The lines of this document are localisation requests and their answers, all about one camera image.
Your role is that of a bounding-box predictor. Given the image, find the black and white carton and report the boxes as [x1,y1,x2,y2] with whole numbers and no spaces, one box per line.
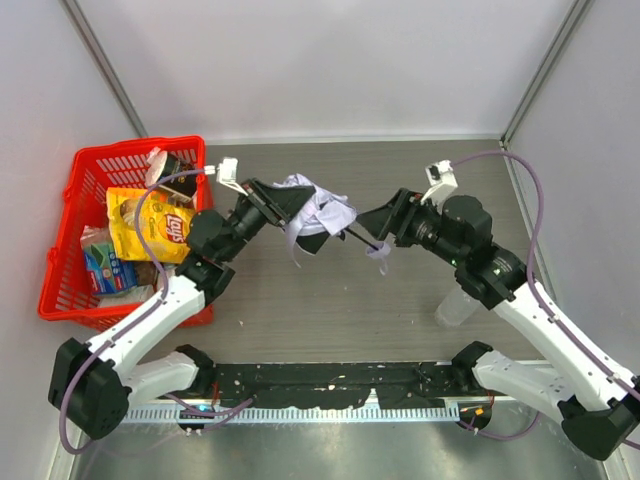
[145,147,197,204]

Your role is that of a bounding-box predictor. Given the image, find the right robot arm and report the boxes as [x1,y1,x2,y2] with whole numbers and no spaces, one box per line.
[357,188,639,460]

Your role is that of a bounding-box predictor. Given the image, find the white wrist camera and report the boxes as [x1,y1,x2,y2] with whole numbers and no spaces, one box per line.
[205,157,247,196]
[420,160,458,206]

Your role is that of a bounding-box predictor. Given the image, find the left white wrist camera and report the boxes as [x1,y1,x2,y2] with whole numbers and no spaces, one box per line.
[205,157,247,196]

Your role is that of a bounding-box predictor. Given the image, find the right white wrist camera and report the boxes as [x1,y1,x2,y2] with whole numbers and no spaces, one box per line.
[420,160,458,206]

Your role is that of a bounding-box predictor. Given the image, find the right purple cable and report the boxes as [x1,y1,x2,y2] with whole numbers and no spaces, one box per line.
[449,149,640,442]

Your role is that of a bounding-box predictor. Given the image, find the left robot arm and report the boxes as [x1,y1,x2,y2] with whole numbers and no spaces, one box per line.
[48,179,315,454]

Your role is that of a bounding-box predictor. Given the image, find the purple cable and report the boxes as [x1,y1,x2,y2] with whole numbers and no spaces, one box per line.
[449,149,640,442]
[58,167,261,455]

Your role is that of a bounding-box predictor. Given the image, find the white slotted cable duct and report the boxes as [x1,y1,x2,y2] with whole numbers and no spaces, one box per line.
[122,401,460,425]

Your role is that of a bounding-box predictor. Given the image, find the red plastic basket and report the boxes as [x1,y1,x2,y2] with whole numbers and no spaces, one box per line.
[38,135,206,331]

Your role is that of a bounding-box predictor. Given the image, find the clear plastic water bottle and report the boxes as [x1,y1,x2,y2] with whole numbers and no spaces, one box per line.
[435,287,479,327]

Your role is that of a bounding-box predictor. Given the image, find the clear pink snack packet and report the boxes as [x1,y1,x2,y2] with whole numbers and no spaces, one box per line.
[80,225,113,249]

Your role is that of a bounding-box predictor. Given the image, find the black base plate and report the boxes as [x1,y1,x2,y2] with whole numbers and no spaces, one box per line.
[154,360,514,409]

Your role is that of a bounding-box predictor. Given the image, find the yellow Lay's chips bag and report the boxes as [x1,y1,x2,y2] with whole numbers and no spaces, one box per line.
[106,187,196,264]

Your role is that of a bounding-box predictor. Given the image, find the blue snack packet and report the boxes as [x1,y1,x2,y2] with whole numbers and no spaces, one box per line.
[82,242,138,296]

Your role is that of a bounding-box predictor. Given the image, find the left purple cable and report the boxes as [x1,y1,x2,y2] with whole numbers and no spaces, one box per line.
[58,167,261,455]

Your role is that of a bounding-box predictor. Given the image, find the lavender folding umbrella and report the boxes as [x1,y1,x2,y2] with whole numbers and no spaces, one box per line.
[273,173,391,276]

